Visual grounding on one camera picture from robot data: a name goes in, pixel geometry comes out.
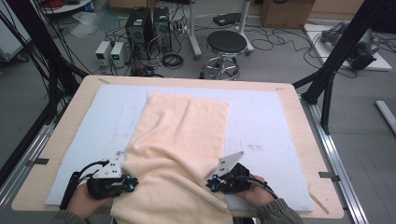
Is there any white stand frame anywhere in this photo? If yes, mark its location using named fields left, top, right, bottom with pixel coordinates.
left=187, top=0, right=255, bottom=61

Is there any large black computer tower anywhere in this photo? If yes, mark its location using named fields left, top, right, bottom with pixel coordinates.
left=124, top=7, right=155, bottom=60

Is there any coiled black cable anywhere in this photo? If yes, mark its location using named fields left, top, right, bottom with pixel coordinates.
left=161, top=52, right=185, bottom=70

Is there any white power supply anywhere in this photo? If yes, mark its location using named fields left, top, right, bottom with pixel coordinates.
left=94, top=40, right=112, bottom=67
left=110, top=41, right=131, bottom=68

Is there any black round stool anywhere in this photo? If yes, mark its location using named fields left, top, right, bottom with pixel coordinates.
left=199, top=30, right=248, bottom=81

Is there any black frame with brace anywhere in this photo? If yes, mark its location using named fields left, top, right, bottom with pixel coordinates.
left=292, top=0, right=396, bottom=135

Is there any flat black device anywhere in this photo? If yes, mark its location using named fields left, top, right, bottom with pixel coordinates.
left=212, top=12, right=243, bottom=27

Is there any cream towel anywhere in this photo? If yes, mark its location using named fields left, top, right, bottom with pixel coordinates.
left=110, top=91, right=234, bottom=224

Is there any right hand-held gripper cable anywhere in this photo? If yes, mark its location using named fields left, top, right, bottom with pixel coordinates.
left=236, top=175, right=280, bottom=201

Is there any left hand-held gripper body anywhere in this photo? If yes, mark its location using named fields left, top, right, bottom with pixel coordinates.
left=87, top=160, right=129, bottom=201

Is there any person's right hand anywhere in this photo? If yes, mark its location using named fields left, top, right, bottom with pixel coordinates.
left=233, top=175, right=276, bottom=210

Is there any round white table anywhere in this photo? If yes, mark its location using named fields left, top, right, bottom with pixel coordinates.
left=40, top=0, right=94, bottom=15

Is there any cardboard box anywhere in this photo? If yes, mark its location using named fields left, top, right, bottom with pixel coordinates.
left=260, top=0, right=316, bottom=30

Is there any white grid mat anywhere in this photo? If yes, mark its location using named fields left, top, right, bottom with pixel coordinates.
left=45, top=83, right=315, bottom=213

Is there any aluminium table rail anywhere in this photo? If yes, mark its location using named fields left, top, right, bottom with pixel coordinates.
left=300, top=94, right=370, bottom=224
left=0, top=102, right=68, bottom=213

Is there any person's left hand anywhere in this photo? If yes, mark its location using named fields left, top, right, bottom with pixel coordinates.
left=66, top=183, right=115, bottom=220

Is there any white tube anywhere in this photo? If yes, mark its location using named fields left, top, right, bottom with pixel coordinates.
left=375, top=100, right=396, bottom=136

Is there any white floor board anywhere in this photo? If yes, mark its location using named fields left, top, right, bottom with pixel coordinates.
left=303, top=22, right=393, bottom=72

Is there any black frame with cables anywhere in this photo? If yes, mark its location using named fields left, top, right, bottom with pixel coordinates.
left=0, top=0, right=92, bottom=125

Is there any clear plastic sheet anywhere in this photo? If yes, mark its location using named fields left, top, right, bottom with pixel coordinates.
left=69, top=11, right=101, bottom=38

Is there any narrow black computer tower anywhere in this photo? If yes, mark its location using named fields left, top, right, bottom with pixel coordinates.
left=152, top=7, right=173, bottom=52

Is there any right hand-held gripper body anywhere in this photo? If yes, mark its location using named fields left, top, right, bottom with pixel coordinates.
left=217, top=151, right=252, bottom=194

